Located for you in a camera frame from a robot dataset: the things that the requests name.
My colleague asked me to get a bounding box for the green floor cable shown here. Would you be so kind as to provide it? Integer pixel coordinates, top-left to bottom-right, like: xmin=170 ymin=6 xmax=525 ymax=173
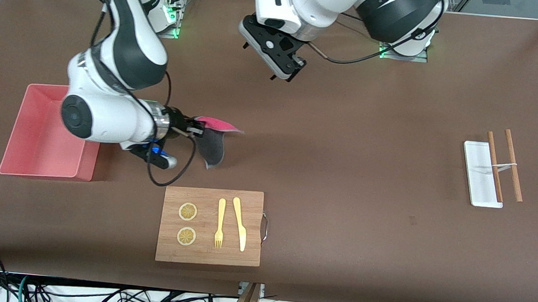
xmin=16 ymin=274 xmax=30 ymax=302

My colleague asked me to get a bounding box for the pink plastic bin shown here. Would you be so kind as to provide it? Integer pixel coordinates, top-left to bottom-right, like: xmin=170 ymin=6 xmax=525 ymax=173
xmin=0 ymin=80 xmax=106 ymax=183

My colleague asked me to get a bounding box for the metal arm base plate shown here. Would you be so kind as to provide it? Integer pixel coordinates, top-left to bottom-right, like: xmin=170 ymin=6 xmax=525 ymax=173
xmin=379 ymin=39 xmax=429 ymax=63
xmin=156 ymin=0 xmax=185 ymax=40

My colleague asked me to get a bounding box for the pink and grey cloth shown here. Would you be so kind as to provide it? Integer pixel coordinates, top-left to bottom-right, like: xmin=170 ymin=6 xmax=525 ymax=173
xmin=191 ymin=114 xmax=246 ymax=172

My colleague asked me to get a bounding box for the small white bracket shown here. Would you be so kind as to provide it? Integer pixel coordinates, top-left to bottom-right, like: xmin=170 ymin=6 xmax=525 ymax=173
xmin=238 ymin=282 xmax=266 ymax=298

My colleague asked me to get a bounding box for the yellow plastic knife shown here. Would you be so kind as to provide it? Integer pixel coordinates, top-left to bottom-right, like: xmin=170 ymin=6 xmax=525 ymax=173
xmin=230 ymin=197 xmax=249 ymax=252

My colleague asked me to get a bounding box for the white rectangular tray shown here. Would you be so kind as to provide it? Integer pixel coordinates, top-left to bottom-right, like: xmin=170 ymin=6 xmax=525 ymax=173
xmin=459 ymin=140 xmax=508 ymax=208

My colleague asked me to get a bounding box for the yellow lemon slice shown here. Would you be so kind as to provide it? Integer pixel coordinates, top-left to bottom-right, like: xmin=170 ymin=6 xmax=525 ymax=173
xmin=176 ymin=227 xmax=197 ymax=247
xmin=178 ymin=202 xmax=198 ymax=222

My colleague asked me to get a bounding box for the wooden cutting board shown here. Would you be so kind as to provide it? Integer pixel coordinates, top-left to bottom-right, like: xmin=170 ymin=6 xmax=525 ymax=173
xmin=155 ymin=185 xmax=271 ymax=269

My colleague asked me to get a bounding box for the yellow plastic fork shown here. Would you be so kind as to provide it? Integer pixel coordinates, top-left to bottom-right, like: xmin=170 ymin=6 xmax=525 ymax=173
xmin=213 ymin=198 xmax=227 ymax=250

